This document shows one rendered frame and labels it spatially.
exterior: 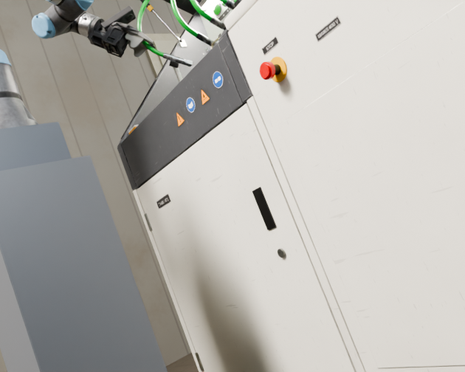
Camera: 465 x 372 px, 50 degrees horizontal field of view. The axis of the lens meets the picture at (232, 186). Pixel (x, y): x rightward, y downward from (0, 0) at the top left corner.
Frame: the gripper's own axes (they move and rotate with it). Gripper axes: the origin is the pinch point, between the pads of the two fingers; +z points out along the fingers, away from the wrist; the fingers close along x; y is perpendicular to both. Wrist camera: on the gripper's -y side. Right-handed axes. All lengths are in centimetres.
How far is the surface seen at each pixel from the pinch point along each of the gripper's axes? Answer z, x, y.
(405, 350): 96, 33, 61
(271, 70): 51, 47, 23
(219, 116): 40, 25, 27
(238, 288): 59, 1, 60
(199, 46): 1.0, -32.4, -23.9
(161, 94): 1.4, -22.5, 5.5
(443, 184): 88, 56, 37
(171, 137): 24.5, 7.6, 30.1
